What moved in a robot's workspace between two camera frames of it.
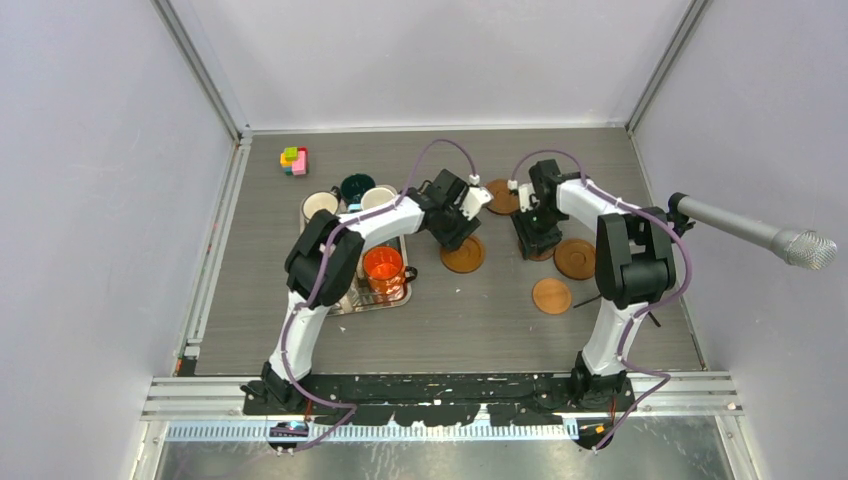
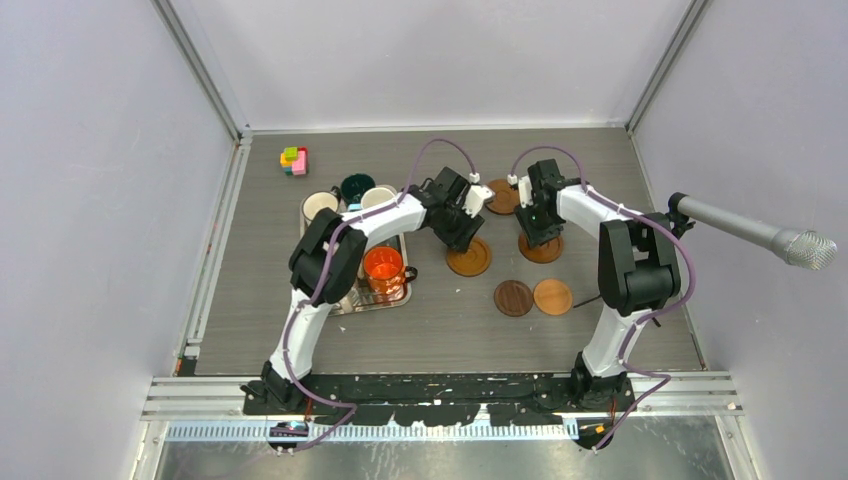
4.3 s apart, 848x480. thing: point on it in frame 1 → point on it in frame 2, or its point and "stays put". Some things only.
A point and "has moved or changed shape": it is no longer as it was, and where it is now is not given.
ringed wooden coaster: [575, 259] has moved or changed shape
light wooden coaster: [551, 296] stays put
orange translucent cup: [385, 271] stays put
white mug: [317, 200] stays put
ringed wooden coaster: [503, 203] stays put
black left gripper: [454, 239] stays put
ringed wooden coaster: [465, 259] has moved or changed shape
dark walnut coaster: [542, 257] → [513, 298]
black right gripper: [529, 238] stays put
